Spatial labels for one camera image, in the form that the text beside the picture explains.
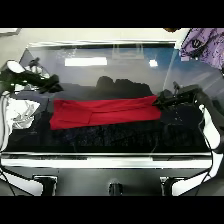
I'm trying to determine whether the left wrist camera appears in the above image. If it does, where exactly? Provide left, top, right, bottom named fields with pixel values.
left=27, top=56, right=42, bottom=70

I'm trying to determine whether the red garment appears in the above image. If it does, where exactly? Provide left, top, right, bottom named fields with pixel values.
left=49, top=95, right=163, bottom=131

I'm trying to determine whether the silver frame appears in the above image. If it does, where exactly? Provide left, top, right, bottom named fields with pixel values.
left=0, top=152, right=224, bottom=197

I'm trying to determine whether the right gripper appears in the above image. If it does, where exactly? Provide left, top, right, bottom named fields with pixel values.
left=152, top=91, right=181, bottom=110

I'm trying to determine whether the purple printed garment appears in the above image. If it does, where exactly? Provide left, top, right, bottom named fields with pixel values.
left=179, top=28, right=224, bottom=70

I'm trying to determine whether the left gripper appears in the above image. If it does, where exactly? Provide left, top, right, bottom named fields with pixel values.
left=38, top=74, right=65, bottom=95

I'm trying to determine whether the white garment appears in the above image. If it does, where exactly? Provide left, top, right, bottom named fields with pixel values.
left=5, top=97, right=41, bottom=130
left=25, top=62, right=52, bottom=82

